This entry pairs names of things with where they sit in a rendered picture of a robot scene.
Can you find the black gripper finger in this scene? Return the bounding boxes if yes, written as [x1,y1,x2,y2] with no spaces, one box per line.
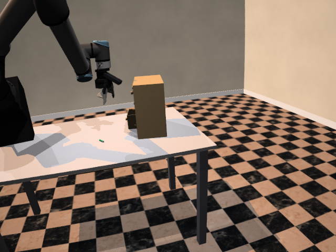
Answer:
[97,82,108,105]
[107,83,114,98]

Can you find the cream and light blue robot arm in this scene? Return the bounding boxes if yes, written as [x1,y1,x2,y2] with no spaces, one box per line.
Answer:
[0,0,111,111]

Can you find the light wooden chest of drawers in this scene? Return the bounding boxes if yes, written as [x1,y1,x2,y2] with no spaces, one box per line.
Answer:
[132,75,167,139]

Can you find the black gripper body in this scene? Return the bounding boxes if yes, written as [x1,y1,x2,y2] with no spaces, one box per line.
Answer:
[95,68,112,89]

